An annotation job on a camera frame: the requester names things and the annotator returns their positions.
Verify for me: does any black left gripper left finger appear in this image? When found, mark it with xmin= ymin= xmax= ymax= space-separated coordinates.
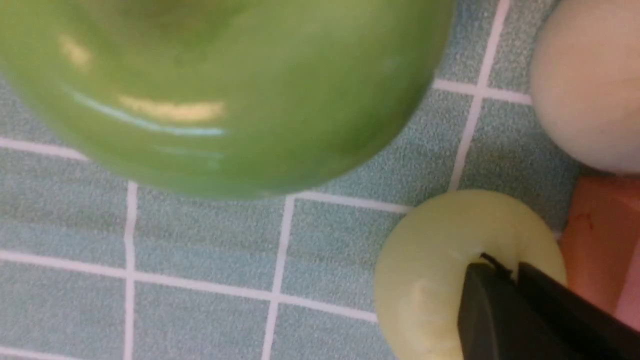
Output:
xmin=457 ymin=254 xmax=581 ymax=360

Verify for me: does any green apple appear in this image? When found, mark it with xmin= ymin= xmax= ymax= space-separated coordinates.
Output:
xmin=0 ymin=0 xmax=457 ymax=199

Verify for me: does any yellow bun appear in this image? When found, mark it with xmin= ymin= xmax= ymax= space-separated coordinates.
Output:
xmin=374 ymin=189 xmax=568 ymax=360

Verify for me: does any white bun left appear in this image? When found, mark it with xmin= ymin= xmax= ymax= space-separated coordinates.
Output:
xmin=530 ymin=0 xmax=640 ymax=176

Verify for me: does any green checkered tablecloth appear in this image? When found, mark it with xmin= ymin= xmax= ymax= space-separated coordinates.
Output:
xmin=0 ymin=0 xmax=579 ymax=360

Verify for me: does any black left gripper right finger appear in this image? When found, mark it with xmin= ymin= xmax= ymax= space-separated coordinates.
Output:
xmin=518 ymin=262 xmax=640 ymax=360

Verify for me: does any orange cube block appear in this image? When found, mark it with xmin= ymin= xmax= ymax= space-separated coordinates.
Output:
xmin=560 ymin=176 xmax=640 ymax=330

